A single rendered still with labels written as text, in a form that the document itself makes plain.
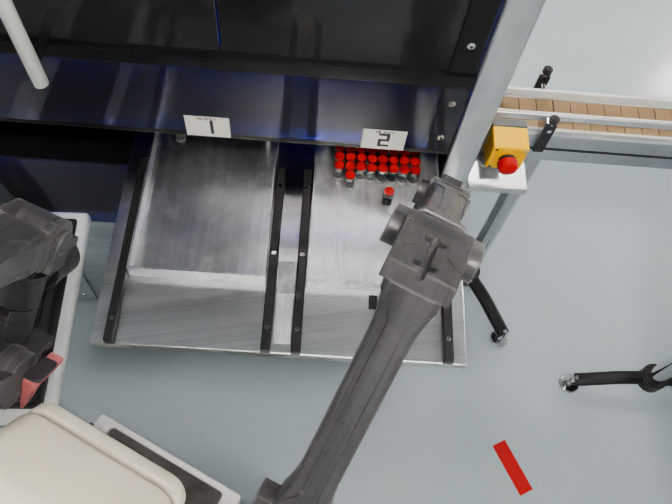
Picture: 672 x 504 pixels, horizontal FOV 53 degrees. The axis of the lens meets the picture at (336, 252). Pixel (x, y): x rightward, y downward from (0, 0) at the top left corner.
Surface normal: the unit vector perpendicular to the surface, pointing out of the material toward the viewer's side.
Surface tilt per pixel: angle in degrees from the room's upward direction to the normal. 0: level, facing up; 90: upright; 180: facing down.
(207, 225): 0
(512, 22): 90
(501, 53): 90
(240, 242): 0
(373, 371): 42
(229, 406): 0
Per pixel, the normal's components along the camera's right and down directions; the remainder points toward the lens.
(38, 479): 0.37, -0.85
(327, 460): -0.19, 0.21
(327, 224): 0.07, -0.45
